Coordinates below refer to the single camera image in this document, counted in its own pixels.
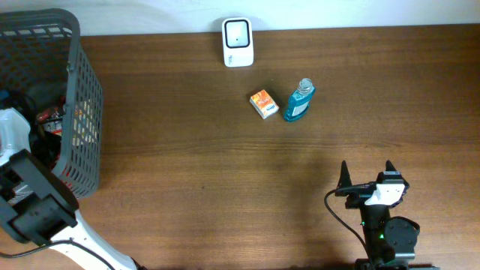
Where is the beige chips bag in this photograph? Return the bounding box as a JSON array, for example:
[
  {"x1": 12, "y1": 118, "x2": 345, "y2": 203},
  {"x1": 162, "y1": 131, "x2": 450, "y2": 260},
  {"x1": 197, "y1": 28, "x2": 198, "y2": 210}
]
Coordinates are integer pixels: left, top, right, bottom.
[{"x1": 73, "y1": 100, "x2": 98, "y2": 146}]

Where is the blue mouthwash bottle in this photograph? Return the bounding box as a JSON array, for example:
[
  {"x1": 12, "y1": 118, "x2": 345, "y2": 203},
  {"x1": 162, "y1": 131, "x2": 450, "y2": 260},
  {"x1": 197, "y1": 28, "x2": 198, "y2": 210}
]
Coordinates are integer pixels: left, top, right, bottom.
[{"x1": 283, "y1": 78, "x2": 316, "y2": 122}]

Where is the black snack packet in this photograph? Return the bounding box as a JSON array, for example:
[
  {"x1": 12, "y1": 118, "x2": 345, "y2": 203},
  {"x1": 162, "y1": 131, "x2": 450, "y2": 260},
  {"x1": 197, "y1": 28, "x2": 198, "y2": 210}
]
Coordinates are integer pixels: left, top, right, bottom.
[{"x1": 37, "y1": 95, "x2": 66, "y2": 136}]

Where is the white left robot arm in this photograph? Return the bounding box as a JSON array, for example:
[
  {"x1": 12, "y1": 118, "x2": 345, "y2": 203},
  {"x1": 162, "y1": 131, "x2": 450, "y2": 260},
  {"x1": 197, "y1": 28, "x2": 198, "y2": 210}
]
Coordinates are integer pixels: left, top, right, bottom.
[{"x1": 1, "y1": 108, "x2": 142, "y2": 270}]

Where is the dark grey plastic basket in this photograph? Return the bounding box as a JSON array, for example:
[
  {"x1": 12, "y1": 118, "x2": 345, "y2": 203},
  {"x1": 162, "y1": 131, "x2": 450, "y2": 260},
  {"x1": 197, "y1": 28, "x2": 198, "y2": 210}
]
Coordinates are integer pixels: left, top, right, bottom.
[{"x1": 1, "y1": 8, "x2": 104, "y2": 198}]

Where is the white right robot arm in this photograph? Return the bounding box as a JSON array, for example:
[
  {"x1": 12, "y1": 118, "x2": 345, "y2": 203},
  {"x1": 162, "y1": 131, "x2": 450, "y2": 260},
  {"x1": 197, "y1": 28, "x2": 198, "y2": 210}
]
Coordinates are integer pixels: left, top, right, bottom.
[{"x1": 332, "y1": 160, "x2": 436, "y2": 270}]

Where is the small orange tissue box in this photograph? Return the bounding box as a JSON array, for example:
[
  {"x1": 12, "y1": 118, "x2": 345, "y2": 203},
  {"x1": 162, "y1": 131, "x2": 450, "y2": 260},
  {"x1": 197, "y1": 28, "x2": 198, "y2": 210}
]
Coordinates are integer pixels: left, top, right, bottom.
[{"x1": 250, "y1": 89, "x2": 279, "y2": 119}]

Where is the white barcode scanner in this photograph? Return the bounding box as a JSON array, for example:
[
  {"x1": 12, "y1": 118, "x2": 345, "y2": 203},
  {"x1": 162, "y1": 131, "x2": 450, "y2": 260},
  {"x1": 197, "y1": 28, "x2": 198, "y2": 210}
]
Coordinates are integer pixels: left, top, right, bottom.
[{"x1": 221, "y1": 17, "x2": 254, "y2": 68}]

